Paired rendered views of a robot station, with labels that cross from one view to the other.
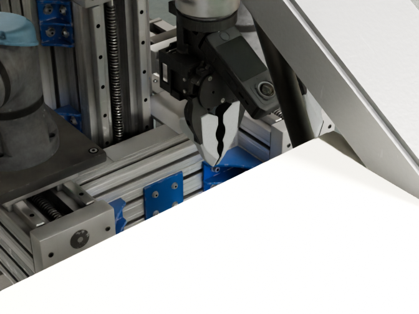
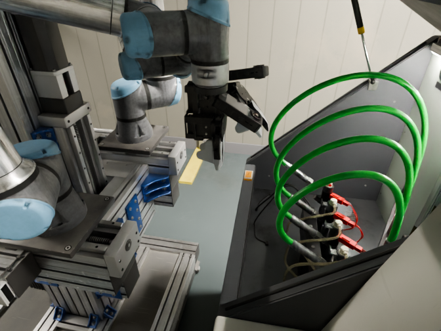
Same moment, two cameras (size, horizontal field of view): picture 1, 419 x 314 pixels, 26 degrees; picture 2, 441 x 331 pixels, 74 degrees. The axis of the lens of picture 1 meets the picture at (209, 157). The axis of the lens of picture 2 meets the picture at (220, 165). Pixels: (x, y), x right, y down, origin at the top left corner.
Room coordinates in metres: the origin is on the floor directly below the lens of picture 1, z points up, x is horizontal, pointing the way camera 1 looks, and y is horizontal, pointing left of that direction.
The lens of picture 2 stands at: (0.51, 0.37, 1.61)
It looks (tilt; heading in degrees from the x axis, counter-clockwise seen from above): 34 degrees down; 319
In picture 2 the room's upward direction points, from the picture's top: straight up
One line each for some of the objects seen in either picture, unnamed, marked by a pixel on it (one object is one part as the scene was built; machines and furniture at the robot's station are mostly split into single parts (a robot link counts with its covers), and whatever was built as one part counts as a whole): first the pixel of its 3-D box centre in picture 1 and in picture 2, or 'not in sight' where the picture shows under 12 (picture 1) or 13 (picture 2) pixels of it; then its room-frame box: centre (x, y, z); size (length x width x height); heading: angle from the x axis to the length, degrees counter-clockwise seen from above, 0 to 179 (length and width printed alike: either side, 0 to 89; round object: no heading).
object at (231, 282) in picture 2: not in sight; (241, 233); (0.99, -0.14, 0.87); 0.62 x 0.04 x 0.16; 130
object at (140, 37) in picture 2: not in sight; (153, 33); (1.03, 0.09, 1.52); 0.11 x 0.11 x 0.08; 66
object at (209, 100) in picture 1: (202, 53); (207, 110); (0.98, 0.01, 1.36); 0.09 x 0.08 x 0.12; 40
